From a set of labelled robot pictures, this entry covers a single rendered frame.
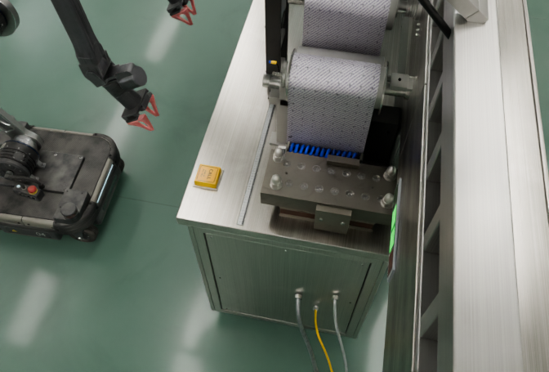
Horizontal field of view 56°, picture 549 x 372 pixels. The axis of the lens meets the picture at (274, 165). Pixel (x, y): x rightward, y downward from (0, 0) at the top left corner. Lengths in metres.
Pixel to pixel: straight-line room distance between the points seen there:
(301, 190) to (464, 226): 0.79
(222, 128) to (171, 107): 1.34
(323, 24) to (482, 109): 0.76
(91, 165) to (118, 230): 0.35
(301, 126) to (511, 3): 0.63
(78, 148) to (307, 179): 1.51
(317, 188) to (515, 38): 0.64
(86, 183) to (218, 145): 1.00
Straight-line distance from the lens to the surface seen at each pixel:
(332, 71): 1.40
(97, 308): 2.55
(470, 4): 1.03
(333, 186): 1.50
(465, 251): 0.74
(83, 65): 1.51
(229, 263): 1.83
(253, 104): 1.86
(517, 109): 1.24
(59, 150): 2.76
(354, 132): 1.50
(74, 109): 3.25
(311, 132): 1.53
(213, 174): 1.65
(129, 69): 1.49
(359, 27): 1.55
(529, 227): 1.07
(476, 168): 0.82
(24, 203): 2.64
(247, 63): 2.00
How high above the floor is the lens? 2.28
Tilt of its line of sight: 55 degrees down
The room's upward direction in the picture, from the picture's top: straight up
